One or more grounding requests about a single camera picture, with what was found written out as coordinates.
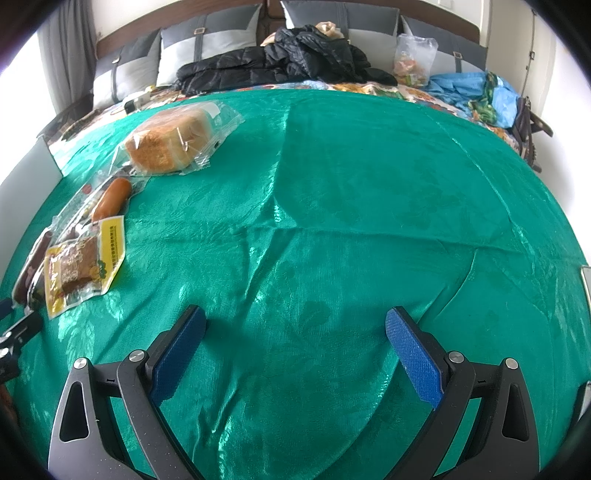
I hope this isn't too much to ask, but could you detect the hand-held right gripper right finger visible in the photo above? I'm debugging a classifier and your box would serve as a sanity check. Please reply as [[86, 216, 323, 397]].
[[385, 307, 541, 480]]

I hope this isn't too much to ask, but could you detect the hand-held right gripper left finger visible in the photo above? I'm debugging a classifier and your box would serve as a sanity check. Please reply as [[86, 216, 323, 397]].
[[48, 305, 207, 480]]

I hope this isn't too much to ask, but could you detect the long clear dark-stick packet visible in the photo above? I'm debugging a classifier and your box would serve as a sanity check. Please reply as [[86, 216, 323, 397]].
[[11, 226, 54, 305]]

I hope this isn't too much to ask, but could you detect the yellow dried tofu packet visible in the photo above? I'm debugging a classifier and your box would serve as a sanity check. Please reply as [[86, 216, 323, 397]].
[[45, 215, 126, 320]]

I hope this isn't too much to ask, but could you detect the sausage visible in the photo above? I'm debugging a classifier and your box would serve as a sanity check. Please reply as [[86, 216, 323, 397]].
[[53, 168, 148, 236]]

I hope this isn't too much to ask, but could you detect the green tablecloth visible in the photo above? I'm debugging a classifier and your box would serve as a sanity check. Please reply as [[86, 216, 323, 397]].
[[0, 88, 591, 480]]

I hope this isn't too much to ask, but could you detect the bread loaf in clear packet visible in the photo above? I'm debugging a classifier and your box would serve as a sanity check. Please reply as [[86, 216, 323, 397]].
[[113, 102, 245, 176]]

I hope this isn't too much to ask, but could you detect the dark bag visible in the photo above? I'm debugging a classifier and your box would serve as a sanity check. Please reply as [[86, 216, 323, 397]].
[[512, 96, 554, 174]]

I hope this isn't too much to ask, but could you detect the grey and white pillow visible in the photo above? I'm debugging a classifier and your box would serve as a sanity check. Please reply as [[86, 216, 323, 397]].
[[399, 16, 488, 77], [92, 30, 162, 109], [156, 4, 263, 88], [281, 0, 400, 47]]

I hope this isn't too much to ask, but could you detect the grey curtain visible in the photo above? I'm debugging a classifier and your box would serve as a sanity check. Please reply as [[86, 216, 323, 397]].
[[39, 0, 109, 114]]

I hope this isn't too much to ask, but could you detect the blue cloth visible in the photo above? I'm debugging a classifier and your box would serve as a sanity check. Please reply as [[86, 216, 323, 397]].
[[425, 71, 520, 129]]

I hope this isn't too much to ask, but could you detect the clear plastic bag of food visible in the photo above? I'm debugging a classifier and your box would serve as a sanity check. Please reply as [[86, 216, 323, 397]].
[[392, 33, 438, 88]]

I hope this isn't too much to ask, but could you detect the black puffer jacket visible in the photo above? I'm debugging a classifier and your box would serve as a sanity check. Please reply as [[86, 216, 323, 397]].
[[175, 25, 398, 96]]

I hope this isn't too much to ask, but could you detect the tan fur garment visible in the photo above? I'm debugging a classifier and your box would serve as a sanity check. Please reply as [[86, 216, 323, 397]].
[[261, 21, 345, 47]]

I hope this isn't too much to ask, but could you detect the thin wall cable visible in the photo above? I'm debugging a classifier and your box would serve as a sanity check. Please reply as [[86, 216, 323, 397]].
[[522, 9, 539, 97]]

